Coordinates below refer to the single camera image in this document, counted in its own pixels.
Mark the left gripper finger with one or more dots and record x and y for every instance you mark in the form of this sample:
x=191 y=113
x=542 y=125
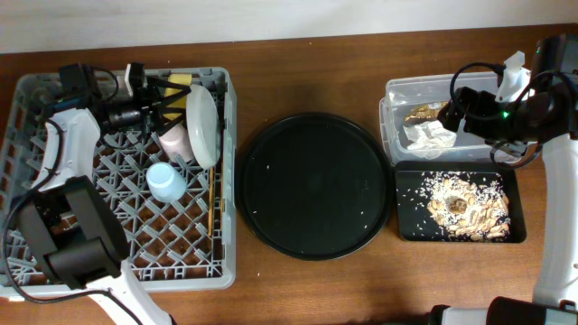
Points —
x=162 y=102
x=165 y=118

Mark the grey plastic dishwasher rack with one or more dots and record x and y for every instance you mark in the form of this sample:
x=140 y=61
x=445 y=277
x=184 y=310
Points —
x=170 y=249

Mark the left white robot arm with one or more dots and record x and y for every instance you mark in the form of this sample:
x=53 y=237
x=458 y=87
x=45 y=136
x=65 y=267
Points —
x=73 y=234

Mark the grey round plate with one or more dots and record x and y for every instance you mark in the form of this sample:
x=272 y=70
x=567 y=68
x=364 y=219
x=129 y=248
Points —
x=202 y=120

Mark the light blue cup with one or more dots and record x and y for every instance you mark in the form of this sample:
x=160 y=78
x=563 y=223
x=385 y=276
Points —
x=165 y=183

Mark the food scraps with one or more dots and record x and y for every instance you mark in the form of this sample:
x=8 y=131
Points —
x=463 y=206

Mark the pink cup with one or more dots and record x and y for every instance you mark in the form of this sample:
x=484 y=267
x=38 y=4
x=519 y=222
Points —
x=176 y=142

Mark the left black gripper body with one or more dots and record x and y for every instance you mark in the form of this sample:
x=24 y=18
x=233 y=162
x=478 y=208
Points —
x=147 y=106

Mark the round black tray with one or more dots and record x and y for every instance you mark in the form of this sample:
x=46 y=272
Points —
x=314 y=186

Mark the white napkin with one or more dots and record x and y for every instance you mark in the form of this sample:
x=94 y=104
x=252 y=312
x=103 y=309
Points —
x=429 y=135

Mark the wooden chopstick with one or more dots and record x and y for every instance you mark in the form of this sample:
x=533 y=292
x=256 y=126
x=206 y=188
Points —
x=222 y=183
x=211 y=201

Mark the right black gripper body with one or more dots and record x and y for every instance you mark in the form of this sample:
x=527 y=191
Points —
x=458 y=110

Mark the clear plastic bin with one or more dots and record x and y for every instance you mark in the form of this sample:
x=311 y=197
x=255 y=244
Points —
x=402 y=95

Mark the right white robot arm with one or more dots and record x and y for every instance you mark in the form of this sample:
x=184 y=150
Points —
x=532 y=106

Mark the gold foil wrapper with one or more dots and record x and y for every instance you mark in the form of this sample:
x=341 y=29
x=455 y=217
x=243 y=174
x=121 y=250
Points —
x=429 y=111

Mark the black rectangular tray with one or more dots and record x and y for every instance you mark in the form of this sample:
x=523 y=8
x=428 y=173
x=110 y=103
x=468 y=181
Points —
x=408 y=177

